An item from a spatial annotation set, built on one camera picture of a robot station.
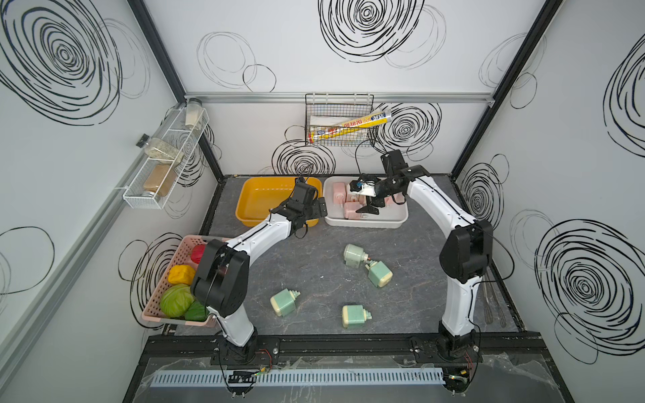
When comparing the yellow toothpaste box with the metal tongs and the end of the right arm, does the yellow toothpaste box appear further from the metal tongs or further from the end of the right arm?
the metal tongs

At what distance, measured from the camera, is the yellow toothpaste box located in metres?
0.84

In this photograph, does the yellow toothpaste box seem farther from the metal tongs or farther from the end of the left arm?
the metal tongs
